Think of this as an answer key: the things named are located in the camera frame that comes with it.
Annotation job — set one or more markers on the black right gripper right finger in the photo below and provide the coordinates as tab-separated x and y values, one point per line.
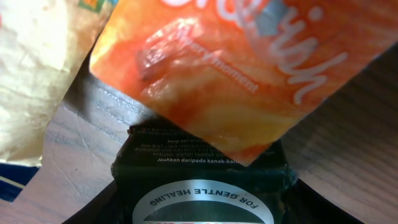
305	206

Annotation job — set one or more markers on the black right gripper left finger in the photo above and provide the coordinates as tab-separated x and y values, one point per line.
103	209

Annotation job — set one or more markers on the green round-label box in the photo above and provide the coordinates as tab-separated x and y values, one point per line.
166	175

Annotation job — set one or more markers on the orange white Kleenex tissue pack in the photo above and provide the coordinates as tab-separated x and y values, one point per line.
239	74

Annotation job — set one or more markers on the orange yellow snack bag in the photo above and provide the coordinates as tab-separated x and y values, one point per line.
43	45

